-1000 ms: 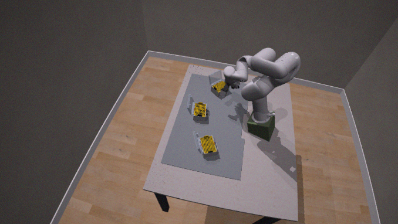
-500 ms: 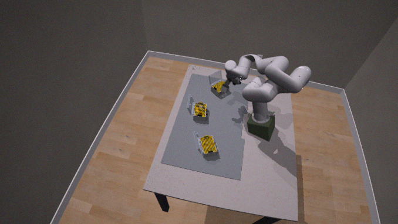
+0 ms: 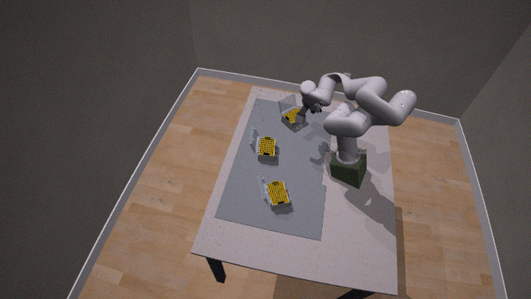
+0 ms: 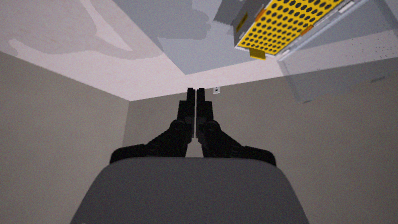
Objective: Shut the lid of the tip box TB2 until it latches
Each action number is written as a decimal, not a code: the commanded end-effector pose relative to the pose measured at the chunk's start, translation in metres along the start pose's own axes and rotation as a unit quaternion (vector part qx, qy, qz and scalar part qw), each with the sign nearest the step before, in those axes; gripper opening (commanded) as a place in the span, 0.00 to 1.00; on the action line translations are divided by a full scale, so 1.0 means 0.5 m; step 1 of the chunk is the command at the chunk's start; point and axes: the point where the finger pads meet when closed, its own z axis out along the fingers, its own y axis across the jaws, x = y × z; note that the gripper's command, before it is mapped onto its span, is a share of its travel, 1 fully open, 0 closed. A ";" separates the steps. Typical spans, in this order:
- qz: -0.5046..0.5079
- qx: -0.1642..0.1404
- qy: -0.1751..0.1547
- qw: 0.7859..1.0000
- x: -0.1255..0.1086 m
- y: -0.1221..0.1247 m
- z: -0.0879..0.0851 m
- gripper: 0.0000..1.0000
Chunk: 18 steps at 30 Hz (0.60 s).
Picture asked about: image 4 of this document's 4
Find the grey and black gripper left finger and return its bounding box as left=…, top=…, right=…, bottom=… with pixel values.
left=109, top=88, right=195, bottom=164

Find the grey bench mat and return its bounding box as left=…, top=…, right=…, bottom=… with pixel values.
left=113, top=0, right=258, bottom=75

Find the grey box with lid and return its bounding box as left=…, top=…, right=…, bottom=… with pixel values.
left=233, top=0, right=398, bottom=104

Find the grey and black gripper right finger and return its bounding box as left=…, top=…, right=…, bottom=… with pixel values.
left=196, top=88, right=277, bottom=167

